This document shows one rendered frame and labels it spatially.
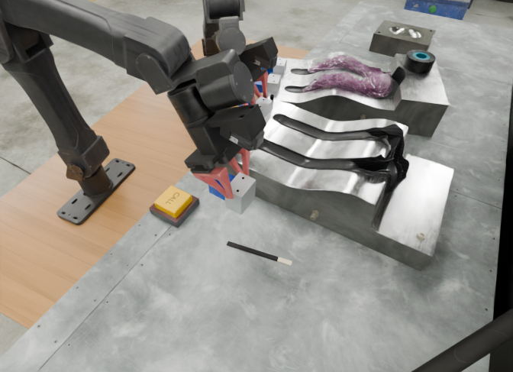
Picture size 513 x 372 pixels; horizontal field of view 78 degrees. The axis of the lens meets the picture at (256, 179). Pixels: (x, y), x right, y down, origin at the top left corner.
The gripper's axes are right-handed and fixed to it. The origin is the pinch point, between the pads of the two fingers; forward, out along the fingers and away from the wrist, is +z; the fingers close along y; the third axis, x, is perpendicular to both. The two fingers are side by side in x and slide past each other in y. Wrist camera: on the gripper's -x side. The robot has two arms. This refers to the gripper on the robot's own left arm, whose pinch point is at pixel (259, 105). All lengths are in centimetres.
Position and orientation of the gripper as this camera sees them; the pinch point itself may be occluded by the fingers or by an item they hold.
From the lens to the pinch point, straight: 84.0
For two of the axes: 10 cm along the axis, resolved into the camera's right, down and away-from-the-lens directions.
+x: -7.5, -0.1, 6.6
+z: 4.3, 7.6, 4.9
